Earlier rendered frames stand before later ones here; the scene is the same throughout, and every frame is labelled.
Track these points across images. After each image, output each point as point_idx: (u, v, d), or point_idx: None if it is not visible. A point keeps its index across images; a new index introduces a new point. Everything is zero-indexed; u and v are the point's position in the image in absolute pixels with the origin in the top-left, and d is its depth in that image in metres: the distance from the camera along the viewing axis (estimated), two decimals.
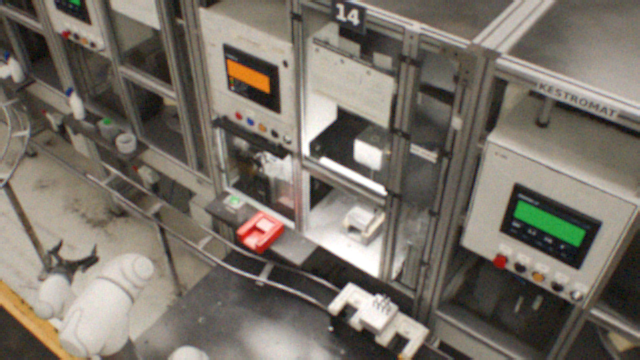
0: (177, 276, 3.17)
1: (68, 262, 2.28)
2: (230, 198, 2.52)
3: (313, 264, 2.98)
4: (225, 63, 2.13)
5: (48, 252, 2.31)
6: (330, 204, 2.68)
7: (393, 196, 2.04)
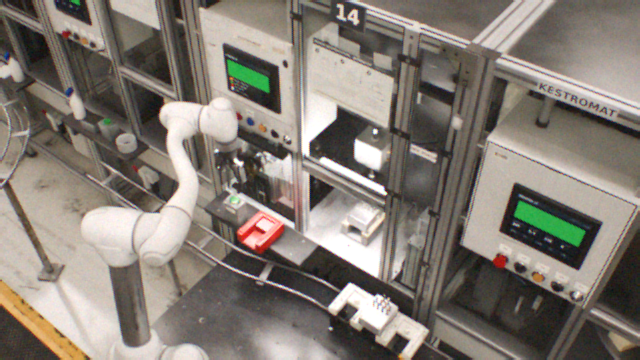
0: (177, 276, 3.17)
1: None
2: (230, 198, 2.52)
3: (313, 264, 2.98)
4: (225, 63, 2.13)
5: (219, 161, 2.44)
6: (330, 204, 2.68)
7: (393, 196, 2.04)
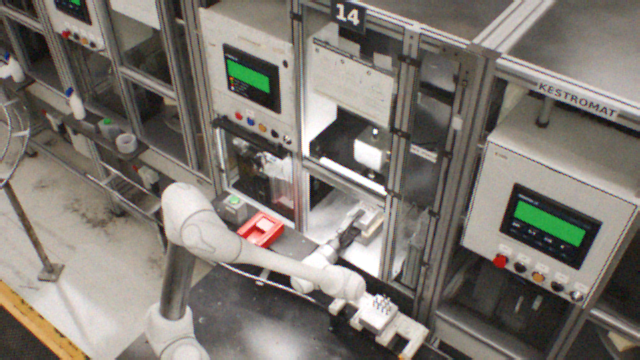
0: None
1: (342, 242, 2.40)
2: (230, 198, 2.52)
3: None
4: (225, 63, 2.13)
5: (351, 221, 2.39)
6: (330, 204, 2.68)
7: (393, 196, 2.04)
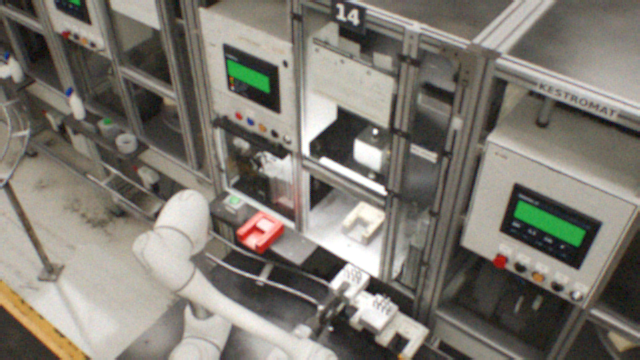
0: None
1: (323, 319, 2.11)
2: (230, 198, 2.52)
3: (313, 264, 2.98)
4: (225, 63, 2.13)
5: (334, 298, 2.11)
6: (330, 204, 2.68)
7: (393, 196, 2.04)
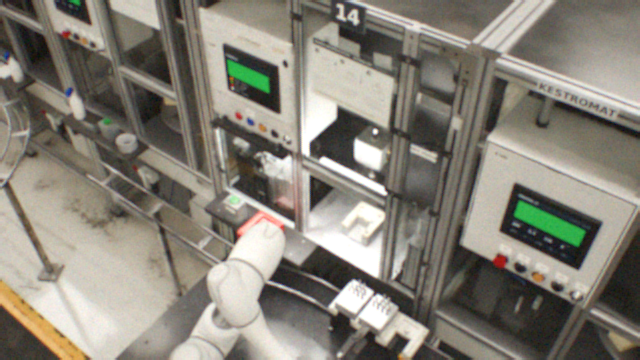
0: (177, 276, 3.17)
1: None
2: (230, 198, 2.52)
3: (313, 264, 2.98)
4: (225, 63, 2.13)
5: (353, 343, 2.11)
6: (330, 204, 2.68)
7: (393, 196, 2.04)
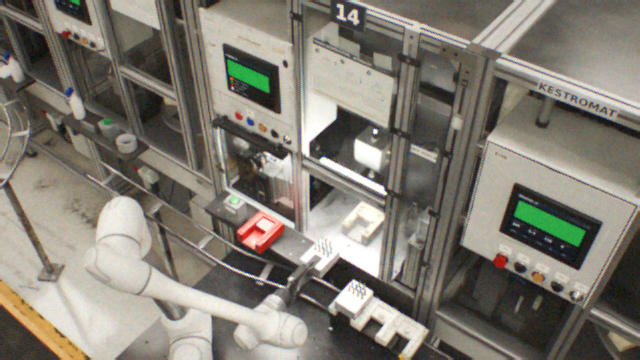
0: (177, 276, 3.17)
1: (294, 290, 2.19)
2: (230, 198, 2.52)
3: None
4: (225, 63, 2.13)
5: (304, 269, 2.19)
6: (330, 204, 2.68)
7: (393, 196, 2.04)
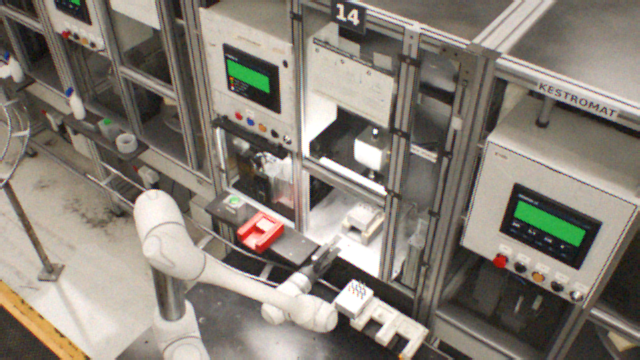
0: None
1: (317, 269, 2.30)
2: (230, 198, 2.52)
3: None
4: (225, 63, 2.13)
5: (327, 248, 2.29)
6: (330, 204, 2.68)
7: (393, 196, 2.04)
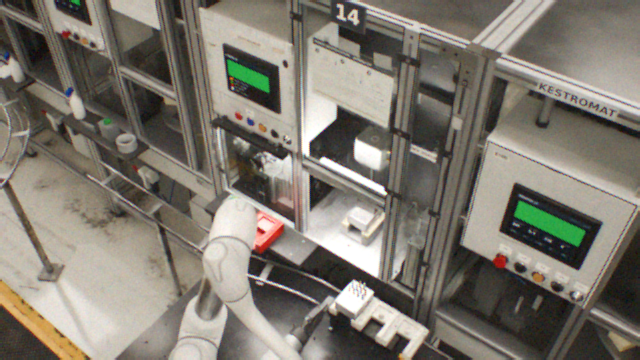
0: (177, 276, 3.17)
1: (308, 329, 2.26)
2: (230, 198, 2.52)
3: (313, 264, 2.98)
4: (225, 63, 2.13)
5: (319, 311, 2.27)
6: (330, 204, 2.68)
7: (393, 196, 2.04)
